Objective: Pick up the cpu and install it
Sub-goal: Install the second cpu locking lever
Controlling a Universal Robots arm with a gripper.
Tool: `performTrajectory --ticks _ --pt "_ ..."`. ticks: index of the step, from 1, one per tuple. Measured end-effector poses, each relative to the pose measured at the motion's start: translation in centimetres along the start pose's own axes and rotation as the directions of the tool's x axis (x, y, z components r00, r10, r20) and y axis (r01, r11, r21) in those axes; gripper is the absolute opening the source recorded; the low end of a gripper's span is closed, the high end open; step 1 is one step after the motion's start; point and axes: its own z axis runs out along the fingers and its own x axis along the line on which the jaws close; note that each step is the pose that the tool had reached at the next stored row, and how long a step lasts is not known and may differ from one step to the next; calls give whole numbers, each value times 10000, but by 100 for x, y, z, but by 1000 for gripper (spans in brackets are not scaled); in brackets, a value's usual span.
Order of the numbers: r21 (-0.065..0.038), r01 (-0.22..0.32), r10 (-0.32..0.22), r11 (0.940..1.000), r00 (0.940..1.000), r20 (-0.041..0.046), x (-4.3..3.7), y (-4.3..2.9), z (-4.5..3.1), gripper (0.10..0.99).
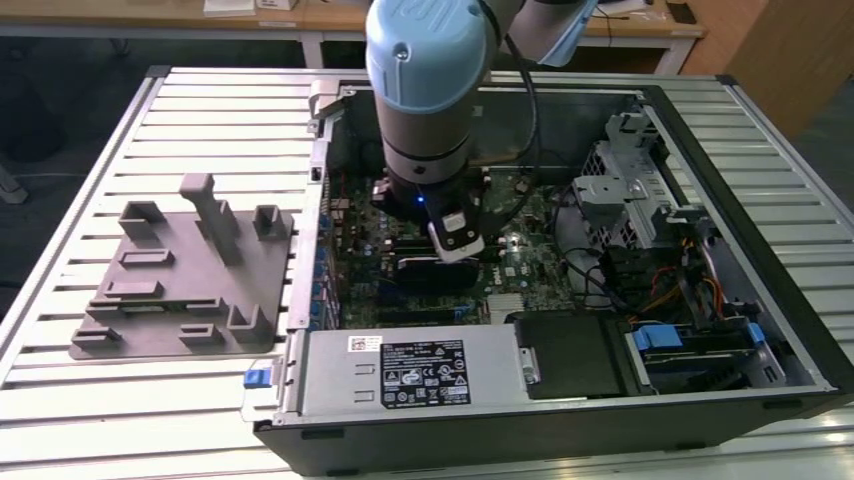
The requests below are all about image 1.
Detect black graphics card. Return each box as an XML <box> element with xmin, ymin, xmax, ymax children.
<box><xmin>393</xmin><ymin>255</ymin><xmax>480</xmax><ymax>294</ymax></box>

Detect wooden cabinet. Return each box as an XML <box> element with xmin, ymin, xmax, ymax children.
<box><xmin>686</xmin><ymin>0</ymin><xmax>854</xmax><ymax>136</ymax></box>

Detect green RAM stick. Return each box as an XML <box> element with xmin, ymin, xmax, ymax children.
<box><xmin>117</xmin><ymin>300</ymin><xmax>201</xmax><ymax>311</ymax></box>

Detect green motherboard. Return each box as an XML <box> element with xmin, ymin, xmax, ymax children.
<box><xmin>319</xmin><ymin>167</ymin><xmax>581</xmax><ymax>331</ymax></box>

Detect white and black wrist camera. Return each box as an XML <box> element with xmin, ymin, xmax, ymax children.
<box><xmin>425</xmin><ymin>209</ymin><xmax>487</xmax><ymax>265</ymax></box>

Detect grey parts rack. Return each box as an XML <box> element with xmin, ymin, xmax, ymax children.
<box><xmin>65</xmin><ymin>172</ymin><xmax>301</xmax><ymax>361</ymax></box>

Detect black plastic drive cover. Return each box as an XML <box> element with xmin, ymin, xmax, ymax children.
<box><xmin>512</xmin><ymin>309</ymin><xmax>652</xmax><ymax>401</ymax></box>

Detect black RAM slot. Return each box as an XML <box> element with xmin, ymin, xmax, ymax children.
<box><xmin>392</xmin><ymin>250</ymin><xmax>499</xmax><ymax>260</ymax></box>
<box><xmin>392</xmin><ymin>246</ymin><xmax>499</xmax><ymax>254</ymax></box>
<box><xmin>392</xmin><ymin>237</ymin><xmax>499</xmax><ymax>245</ymax></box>
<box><xmin>392</xmin><ymin>241</ymin><xmax>499</xmax><ymax>250</ymax></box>

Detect metal disk bay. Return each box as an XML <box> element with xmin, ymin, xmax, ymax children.
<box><xmin>623</xmin><ymin>319</ymin><xmax>792</xmax><ymax>396</ymax></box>

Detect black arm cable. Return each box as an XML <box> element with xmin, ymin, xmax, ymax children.
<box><xmin>476</xmin><ymin>0</ymin><xmax>541</xmax><ymax>181</ymax></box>

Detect wooden desk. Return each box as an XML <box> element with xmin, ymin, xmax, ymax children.
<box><xmin>0</xmin><ymin>0</ymin><xmax>708</xmax><ymax>76</ymax></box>

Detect yellow red power wires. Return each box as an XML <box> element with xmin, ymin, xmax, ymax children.
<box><xmin>626</xmin><ymin>237</ymin><xmax>728</xmax><ymax>326</ymax></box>

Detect silver drive cage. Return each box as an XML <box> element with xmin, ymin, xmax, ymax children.
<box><xmin>569</xmin><ymin>112</ymin><xmax>675</xmax><ymax>251</ymax></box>

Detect silver chipset heat sink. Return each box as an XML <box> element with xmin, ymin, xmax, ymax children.
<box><xmin>489</xmin><ymin>294</ymin><xmax>528</xmax><ymax>324</ymax></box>

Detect black PC case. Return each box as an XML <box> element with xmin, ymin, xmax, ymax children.
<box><xmin>239</xmin><ymin>69</ymin><xmax>854</xmax><ymax>479</ymax></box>

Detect blue disk carrier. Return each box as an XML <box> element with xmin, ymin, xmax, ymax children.
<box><xmin>630</xmin><ymin>323</ymin><xmax>686</xmax><ymax>354</ymax></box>

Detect silver power supply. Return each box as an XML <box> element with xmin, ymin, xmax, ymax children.
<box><xmin>292</xmin><ymin>324</ymin><xmax>528</xmax><ymax>416</ymax></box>

